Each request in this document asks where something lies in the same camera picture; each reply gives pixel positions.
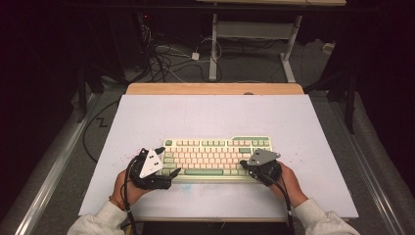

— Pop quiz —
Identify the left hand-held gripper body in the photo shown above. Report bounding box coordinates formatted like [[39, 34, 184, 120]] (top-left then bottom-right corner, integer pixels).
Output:
[[130, 148, 173, 191]]

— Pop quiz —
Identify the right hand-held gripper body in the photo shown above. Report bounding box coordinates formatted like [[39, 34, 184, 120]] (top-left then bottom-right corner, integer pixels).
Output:
[[247, 148, 284, 187]]

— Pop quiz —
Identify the cream and green mechanical keyboard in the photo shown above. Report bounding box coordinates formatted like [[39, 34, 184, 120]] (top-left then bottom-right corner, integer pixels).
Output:
[[161, 135, 278, 184]]

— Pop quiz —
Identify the person's left hand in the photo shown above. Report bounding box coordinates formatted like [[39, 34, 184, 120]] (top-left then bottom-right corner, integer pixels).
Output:
[[111, 169, 149, 211]]

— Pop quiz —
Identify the person's right hand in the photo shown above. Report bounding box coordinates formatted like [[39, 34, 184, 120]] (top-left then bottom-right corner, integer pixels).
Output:
[[269, 162, 309, 209]]

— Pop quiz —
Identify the white table cover board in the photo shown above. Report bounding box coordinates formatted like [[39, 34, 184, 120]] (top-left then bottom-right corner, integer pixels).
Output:
[[78, 94, 359, 219]]

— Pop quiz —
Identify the wooden table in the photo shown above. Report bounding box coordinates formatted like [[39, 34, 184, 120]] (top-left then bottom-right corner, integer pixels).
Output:
[[125, 82, 305, 96]]

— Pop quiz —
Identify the black metal stand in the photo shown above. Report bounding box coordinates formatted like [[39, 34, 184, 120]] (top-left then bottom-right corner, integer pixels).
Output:
[[344, 72, 357, 135], [75, 63, 88, 124]]

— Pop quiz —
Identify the small white box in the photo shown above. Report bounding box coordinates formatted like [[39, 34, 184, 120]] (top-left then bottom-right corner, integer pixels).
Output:
[[322, 41, 337, 55]]

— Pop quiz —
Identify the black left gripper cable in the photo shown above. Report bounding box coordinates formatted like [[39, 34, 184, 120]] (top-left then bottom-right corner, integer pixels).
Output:
[[121, 156, 139, 235]]

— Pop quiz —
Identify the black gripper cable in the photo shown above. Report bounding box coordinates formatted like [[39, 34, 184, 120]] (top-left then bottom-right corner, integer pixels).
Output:
[[256, 173, 296, 235], [121, 156, 139, 235]]

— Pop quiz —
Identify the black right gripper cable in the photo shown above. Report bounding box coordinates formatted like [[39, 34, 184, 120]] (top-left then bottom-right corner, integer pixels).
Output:
[[256, 173, 296, 235]]

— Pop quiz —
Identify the black floor cable loop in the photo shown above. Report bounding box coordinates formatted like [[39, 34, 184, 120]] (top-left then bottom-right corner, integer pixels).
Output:
[[81, 99, 120, 165]]

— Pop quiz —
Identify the tangle of floor cables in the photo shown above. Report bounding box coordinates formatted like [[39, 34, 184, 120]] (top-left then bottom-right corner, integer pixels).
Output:
[[135, 19, 224, 83]]

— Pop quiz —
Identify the aluminium floor rail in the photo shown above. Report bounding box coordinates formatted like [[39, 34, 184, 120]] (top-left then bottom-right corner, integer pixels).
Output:
[[14, 93, 101, 235], [327, 97, 407, 235]]

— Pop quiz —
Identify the white metal desk frame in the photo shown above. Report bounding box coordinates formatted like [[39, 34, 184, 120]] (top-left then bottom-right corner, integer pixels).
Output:
[[195, 0, 347, 83]]

